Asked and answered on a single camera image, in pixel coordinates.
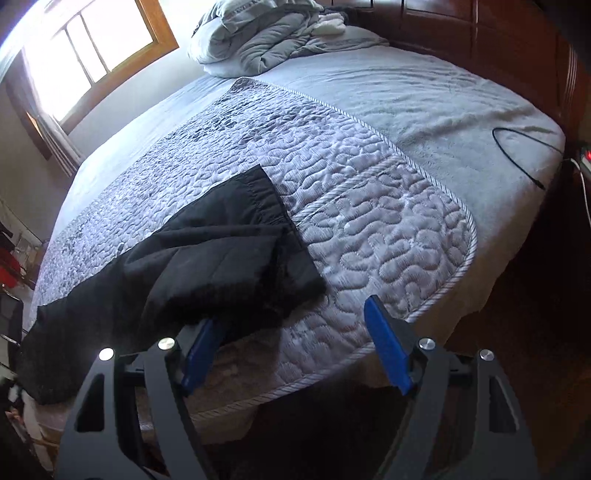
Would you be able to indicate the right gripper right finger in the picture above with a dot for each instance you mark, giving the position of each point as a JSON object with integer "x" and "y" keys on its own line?
{"x": 463, "y": 419}

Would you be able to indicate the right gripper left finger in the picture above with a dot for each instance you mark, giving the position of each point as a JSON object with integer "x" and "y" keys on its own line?
{"x": 129, "y": 419}

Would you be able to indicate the black pants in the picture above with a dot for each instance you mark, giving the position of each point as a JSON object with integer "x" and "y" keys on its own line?
{"x": 233, "y": 256}

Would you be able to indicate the black chrome chair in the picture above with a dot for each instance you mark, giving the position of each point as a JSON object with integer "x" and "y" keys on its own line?
{"x": 12, "y": 309}

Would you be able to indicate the coat rack with clothes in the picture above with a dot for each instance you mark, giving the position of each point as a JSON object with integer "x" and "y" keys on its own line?
{"x": 16, "y": 261}

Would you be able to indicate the grey quilted bedspread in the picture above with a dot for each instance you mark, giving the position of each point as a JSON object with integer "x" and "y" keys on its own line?
{"x": 374, "y": 222}

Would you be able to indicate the grey curtain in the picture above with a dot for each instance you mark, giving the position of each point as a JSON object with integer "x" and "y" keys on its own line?
{"x": 66, "y": 154}

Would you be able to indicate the wooden framed window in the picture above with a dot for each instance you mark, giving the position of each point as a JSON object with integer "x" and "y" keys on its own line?
{"x": 83, "y": 50}

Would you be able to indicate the dark wooden headboard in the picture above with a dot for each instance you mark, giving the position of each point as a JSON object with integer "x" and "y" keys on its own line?
{"x": 512, "y": 43}

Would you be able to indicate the grey folded duvet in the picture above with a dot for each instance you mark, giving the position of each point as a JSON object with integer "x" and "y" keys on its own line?
{"x": 248, "y": 38}

